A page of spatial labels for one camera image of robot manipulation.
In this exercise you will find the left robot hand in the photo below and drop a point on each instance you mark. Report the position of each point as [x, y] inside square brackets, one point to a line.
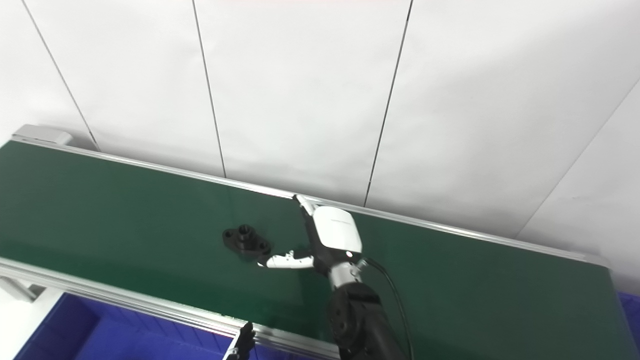
[242, 347]

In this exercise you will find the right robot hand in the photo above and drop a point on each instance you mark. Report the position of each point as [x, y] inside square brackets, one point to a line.
[337, 230]

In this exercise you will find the black flanged part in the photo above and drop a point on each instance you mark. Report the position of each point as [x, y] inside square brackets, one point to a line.
[245, 240]

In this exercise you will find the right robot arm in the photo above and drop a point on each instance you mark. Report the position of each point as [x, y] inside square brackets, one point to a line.
[357, 320]

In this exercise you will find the green conveyor belt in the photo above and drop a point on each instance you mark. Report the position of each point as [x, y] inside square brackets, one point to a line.
[150, 305]
[125, 220]

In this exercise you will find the blue bin holding white part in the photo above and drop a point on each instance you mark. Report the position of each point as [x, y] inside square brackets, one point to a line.
[100, 335]

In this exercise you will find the empty blue bin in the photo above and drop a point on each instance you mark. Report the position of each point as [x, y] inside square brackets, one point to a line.
[631, 315]

